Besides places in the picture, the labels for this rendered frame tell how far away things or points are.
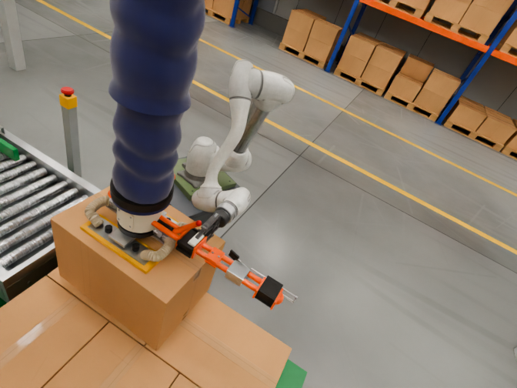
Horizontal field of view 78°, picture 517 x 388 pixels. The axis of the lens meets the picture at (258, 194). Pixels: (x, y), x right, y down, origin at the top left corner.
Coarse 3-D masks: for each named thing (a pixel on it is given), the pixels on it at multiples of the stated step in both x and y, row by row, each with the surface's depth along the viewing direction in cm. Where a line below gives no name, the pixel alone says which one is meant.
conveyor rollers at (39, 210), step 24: (0, 168) 196; (24, 168) 201; (0, 192) 184; (24, 192) 188; (48, 192) 192; (72, 192) 197; (0, 216) 171; (24, 216) 175; (48, 216) 179; (48, 240) 172; (0, 264) 152
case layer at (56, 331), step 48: (48, 288) 151; (0, 336) 131; (48, 336) 136; (96, 336) 141; (192, 336) 153; (240, 336) 160; (0, 384) 120; (48, 384) 124; (96, 384) 128; (144, 384) 133; (192, 384) 138; (240, 384) 143
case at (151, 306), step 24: (72, 216) 132; (72, 240) 128; (96, 240) 127; (144, 240) 134; (216, 240) 145; (72, 264) 140; (96, 264) 128; (120, 264) 123; (168, 264) 129; (192, 264) 132; (96, 288) 140; (120, 288) 128; (144, 288) 119; (168, 288) 121; (192, 288) 138; (120, 312) 139; (144, 312) 128; (168, 312) 125; (144, 336) 140
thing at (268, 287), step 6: (264, 282) 117; (270, 282) 118; (258, 288) 115; (264, 288) 115; (270, 288) 116; (276, 288) 117; (282, 288) 118; (258, 294) 116; (264, 294) 114; (270, 294) 114; (276, 294) 115; (264, 300) 116; (270, 300) 115; (276, 300) 113; (270, 306) 116
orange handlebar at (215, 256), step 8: (160, 216) 128; (152, 224) 125; (160, 224) 125; (168, 224) 127; (168, 232) 123; (208, 248) 123; (216, 248) 124; (208, 256) 120; (216, 256) 121; (224, 256) 122; (216, 264) 119; (256, 280) 119; (256, 288) 116; (280, 296) 117
